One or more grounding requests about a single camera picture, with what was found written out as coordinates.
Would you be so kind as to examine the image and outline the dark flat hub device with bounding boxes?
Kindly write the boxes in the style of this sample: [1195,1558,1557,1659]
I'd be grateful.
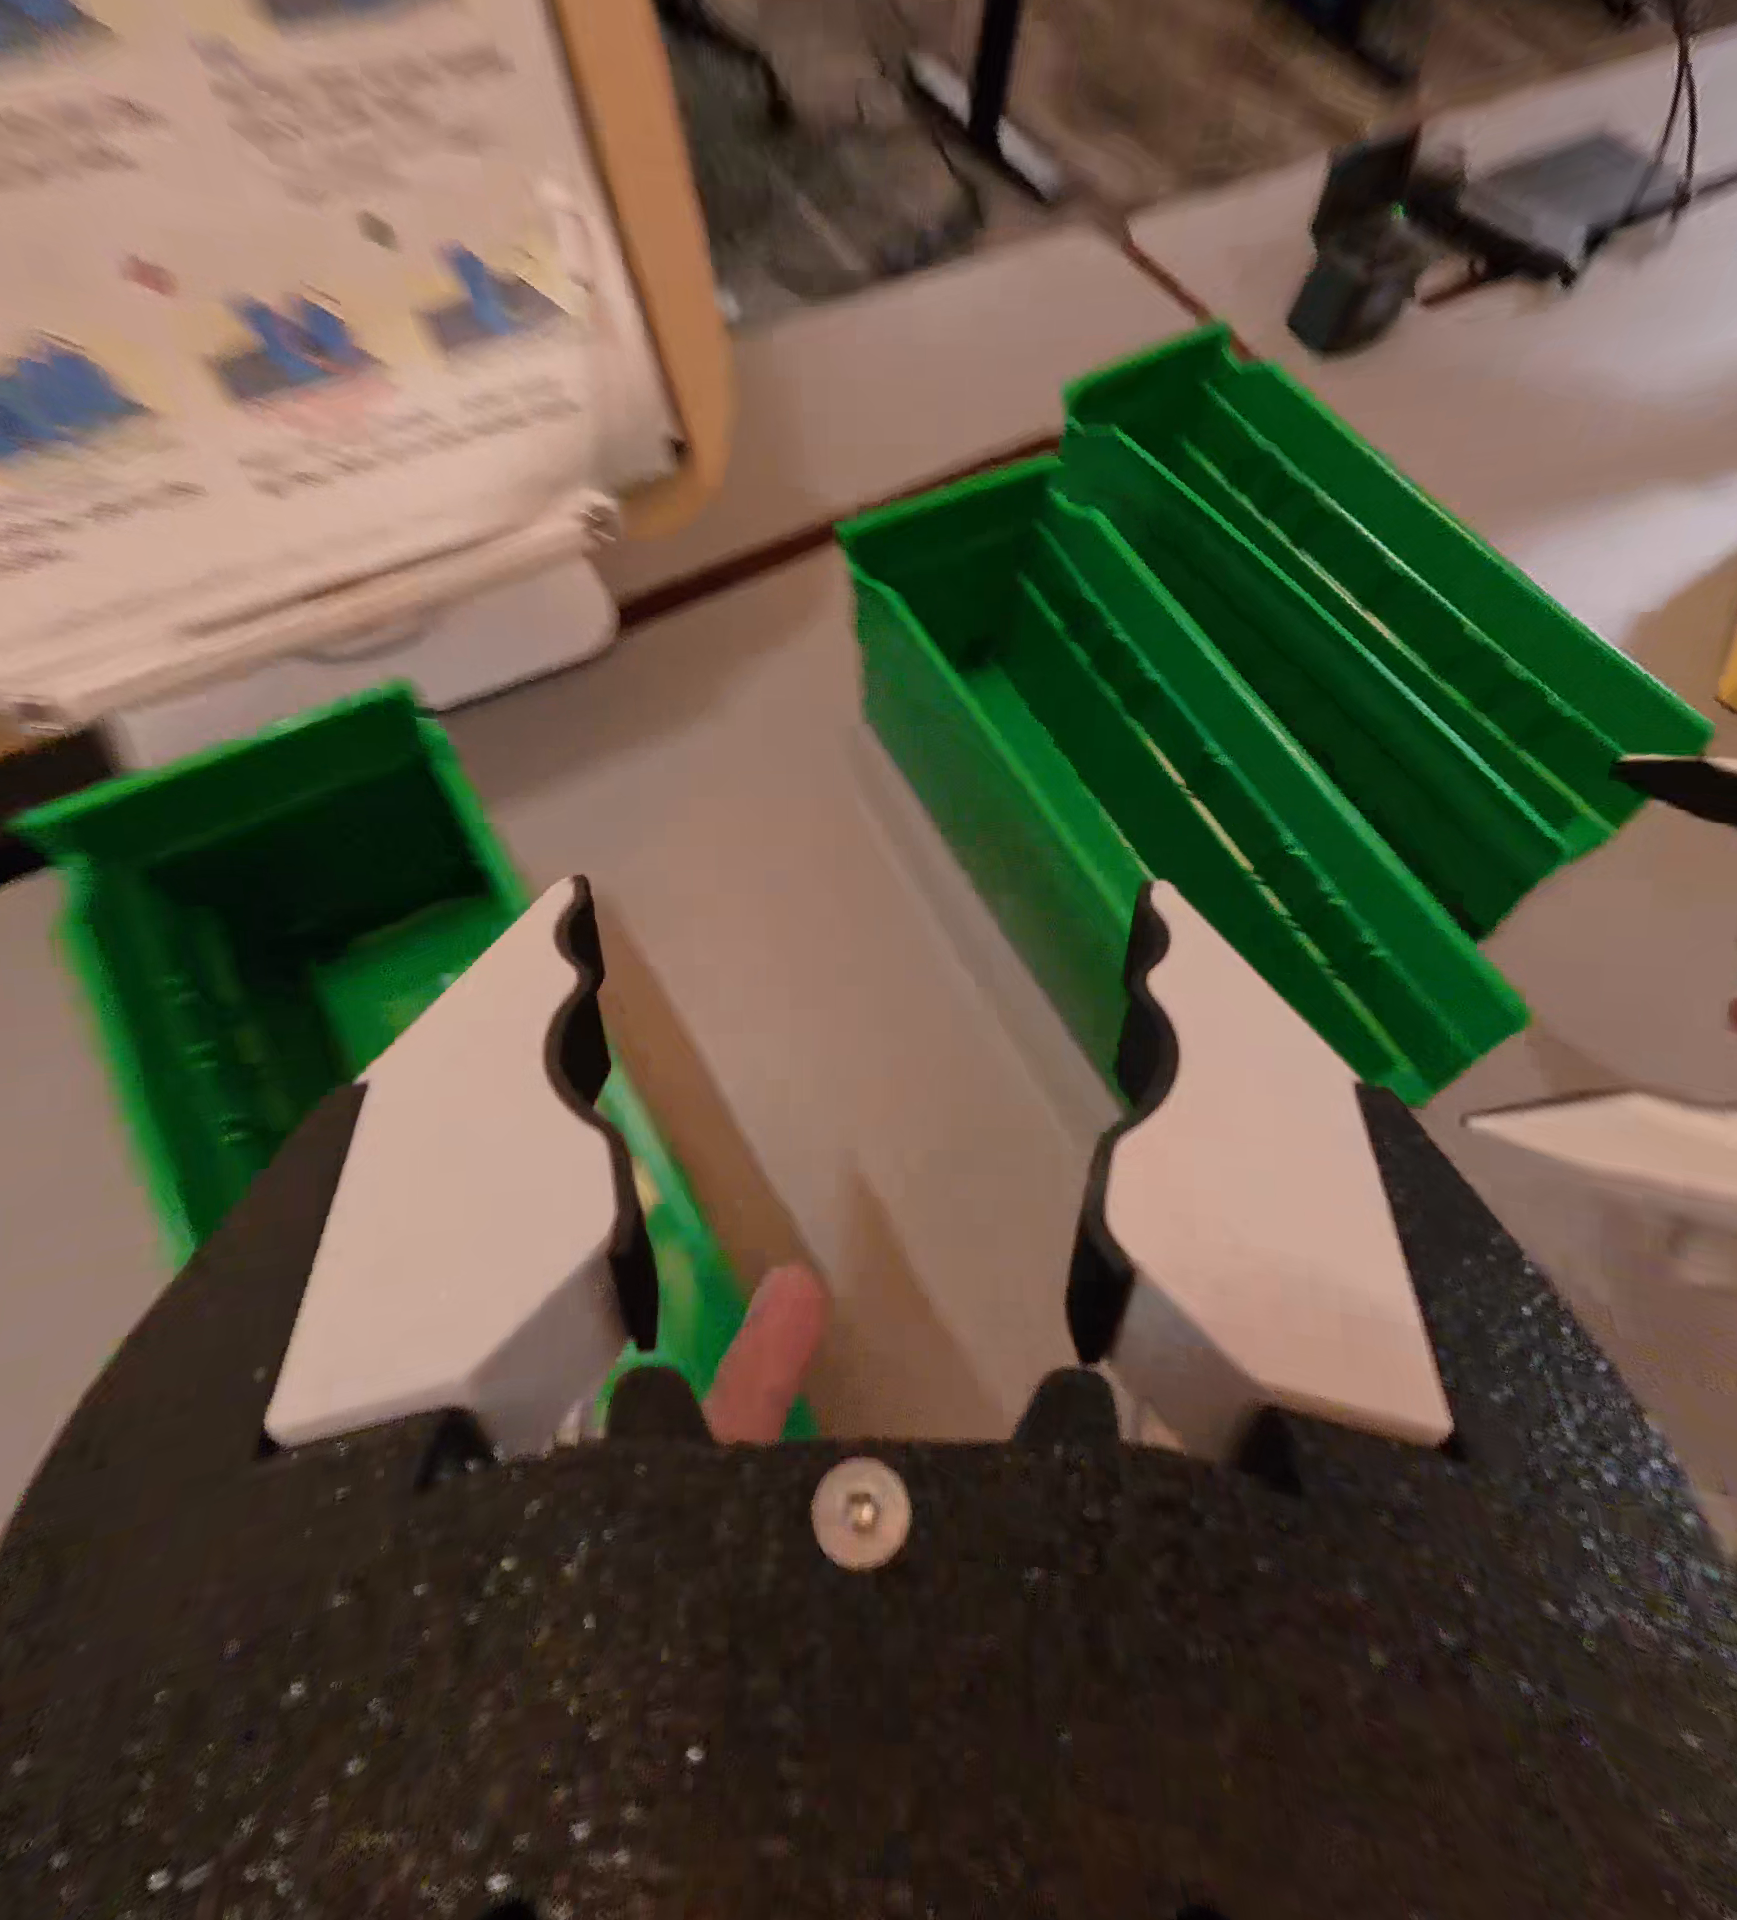
[1422,133,1690,282]

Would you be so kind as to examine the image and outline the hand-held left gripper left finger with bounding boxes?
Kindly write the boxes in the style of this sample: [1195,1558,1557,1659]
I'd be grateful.
[262,874,660,1459]

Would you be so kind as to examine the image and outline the black charging dock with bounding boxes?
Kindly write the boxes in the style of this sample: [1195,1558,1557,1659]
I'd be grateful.
[1285,125,1429,357]

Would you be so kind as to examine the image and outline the wooden table black legs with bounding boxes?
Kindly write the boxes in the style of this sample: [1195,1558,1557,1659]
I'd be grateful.
[904,0,1073,203]

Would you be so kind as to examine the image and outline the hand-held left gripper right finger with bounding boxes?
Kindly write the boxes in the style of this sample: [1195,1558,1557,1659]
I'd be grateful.
[1067,881,1458,1464]

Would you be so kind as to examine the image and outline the person's left hand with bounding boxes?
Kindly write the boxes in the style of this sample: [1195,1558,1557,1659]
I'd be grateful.
[702,1264,831,1447]

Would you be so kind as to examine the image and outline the black cable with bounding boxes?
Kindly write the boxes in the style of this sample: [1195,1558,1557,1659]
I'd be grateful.
[1619,0,1711,227]

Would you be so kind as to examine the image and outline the green plastic bin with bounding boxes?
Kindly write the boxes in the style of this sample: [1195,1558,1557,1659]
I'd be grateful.
[10,681,816,1441]
[1060,321,1715,939]
[835,456,1530,1109]

